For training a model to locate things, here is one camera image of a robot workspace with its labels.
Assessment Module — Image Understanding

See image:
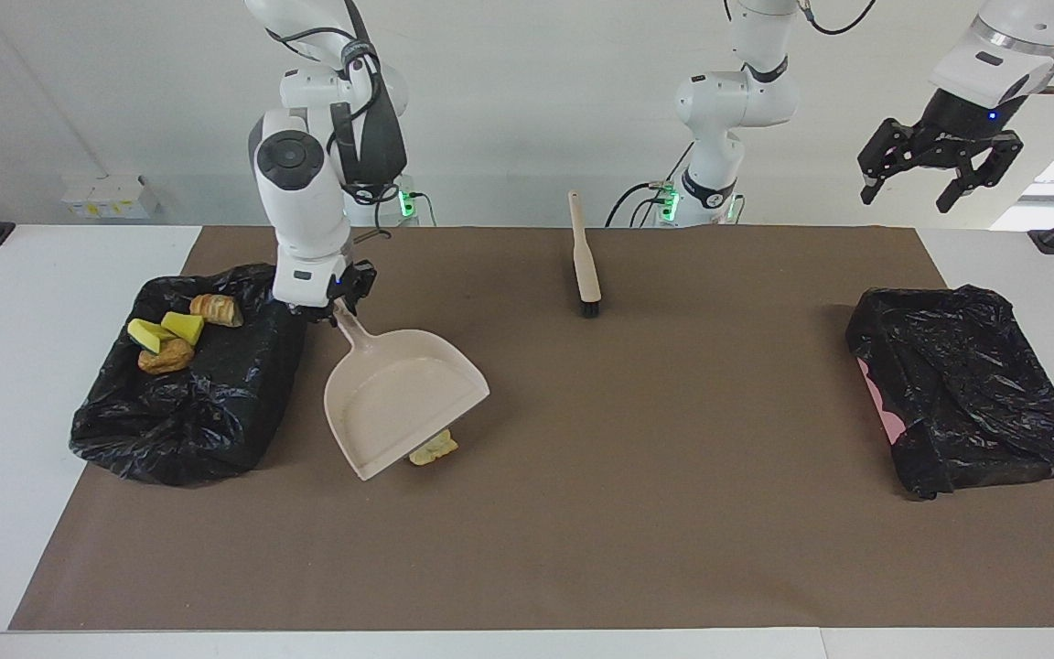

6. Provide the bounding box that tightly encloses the brown nugget piece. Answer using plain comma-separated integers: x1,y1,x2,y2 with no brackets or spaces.
137,338,197,376

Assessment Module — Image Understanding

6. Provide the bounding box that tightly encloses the black bag lined pink bin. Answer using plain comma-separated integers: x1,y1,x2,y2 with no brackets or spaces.
845,285,1054,501

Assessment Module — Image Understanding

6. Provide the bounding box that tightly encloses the beige plastic dustpan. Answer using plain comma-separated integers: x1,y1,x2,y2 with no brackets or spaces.
323,300,491,482

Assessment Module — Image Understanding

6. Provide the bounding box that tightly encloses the white wall socket box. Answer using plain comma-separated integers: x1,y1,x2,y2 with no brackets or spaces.
60,173,162,221

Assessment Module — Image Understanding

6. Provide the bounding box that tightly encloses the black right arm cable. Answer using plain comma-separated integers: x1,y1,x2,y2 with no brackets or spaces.
263,0,437,242

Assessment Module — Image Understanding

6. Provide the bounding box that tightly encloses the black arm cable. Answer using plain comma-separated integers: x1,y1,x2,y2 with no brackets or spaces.
605,0,877,230
263,0,437,242

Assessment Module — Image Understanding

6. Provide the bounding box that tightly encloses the yellow sponge piece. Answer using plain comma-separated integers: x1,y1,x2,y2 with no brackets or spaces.
126,318,177,355
160,311,206,347

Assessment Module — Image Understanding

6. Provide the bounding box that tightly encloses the brown table mat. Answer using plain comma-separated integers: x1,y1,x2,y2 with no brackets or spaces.
8,225,1054,632

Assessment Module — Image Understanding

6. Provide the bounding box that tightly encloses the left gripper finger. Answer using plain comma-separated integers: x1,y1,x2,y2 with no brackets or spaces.
858,119,915,206
937,134,1025,215

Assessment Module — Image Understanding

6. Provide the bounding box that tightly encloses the striped croissant piece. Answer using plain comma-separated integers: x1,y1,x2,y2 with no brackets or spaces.
189,293,245,329

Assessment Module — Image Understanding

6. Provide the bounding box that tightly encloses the beige hand brush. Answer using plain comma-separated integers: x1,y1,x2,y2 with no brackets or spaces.
567,189,603,319

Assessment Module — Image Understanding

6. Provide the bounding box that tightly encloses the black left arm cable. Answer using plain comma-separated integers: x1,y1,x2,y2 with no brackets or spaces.
605,0,877,230

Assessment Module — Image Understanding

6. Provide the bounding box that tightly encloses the pale bread piece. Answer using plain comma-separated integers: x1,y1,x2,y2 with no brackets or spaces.
409,427,459,467

